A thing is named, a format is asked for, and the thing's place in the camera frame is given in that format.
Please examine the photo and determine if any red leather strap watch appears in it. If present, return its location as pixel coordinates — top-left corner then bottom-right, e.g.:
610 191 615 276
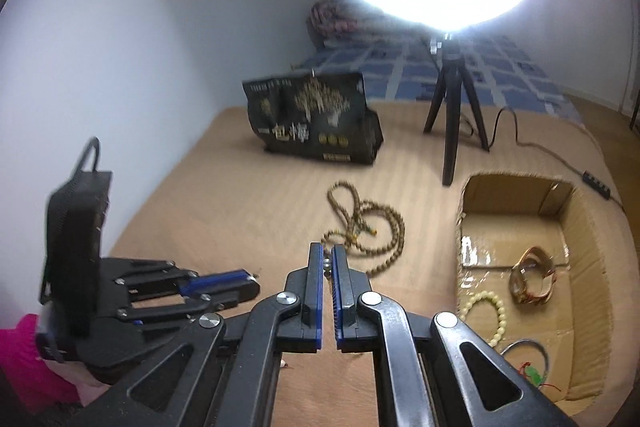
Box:
509 246 556 306

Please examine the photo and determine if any brown wooden bead necklace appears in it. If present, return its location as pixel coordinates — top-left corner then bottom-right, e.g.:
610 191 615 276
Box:
320 178 407 279

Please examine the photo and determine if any pink sleeve forearm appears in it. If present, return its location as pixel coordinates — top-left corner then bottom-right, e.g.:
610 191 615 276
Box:
1 314 111 414

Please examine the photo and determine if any cardboard box tray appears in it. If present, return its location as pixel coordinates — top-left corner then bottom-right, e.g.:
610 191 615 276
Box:
457 173 613 416

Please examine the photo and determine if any black snack bag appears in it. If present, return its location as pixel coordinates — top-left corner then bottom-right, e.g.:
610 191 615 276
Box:
243 72 384 166

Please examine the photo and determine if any blue checkered bedsheet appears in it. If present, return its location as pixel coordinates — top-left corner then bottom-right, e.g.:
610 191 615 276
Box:
290 33 586 126

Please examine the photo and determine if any folded floral quilt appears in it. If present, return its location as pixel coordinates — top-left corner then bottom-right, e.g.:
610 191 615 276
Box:
308 0 406 48

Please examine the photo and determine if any black tripod stand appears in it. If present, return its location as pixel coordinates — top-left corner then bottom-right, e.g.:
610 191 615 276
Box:
423 36 490 186

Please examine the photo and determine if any cream bead bracelet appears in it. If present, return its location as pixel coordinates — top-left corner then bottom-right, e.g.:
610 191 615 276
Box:
459 289 509 349

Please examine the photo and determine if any dark bangle with red string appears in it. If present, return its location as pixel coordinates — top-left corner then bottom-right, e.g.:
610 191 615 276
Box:
500 338 561 391

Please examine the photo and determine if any black power cable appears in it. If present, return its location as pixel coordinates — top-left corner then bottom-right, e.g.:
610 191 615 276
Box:
459 106 626 210

